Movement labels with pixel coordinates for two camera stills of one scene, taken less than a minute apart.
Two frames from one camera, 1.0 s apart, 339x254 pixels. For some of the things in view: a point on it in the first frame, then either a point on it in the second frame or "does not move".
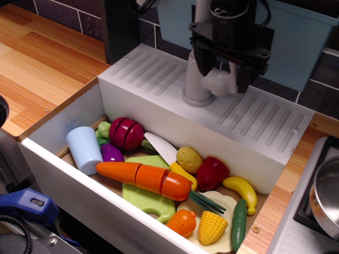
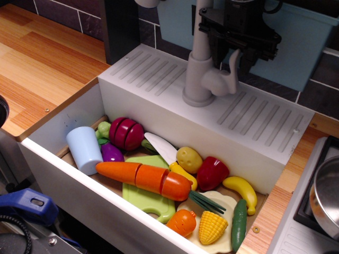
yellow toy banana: [248, 193] does not move
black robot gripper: [231, 35] → [242, 21]
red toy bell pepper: [211, 172] does not move
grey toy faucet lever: [222, 83] does not move
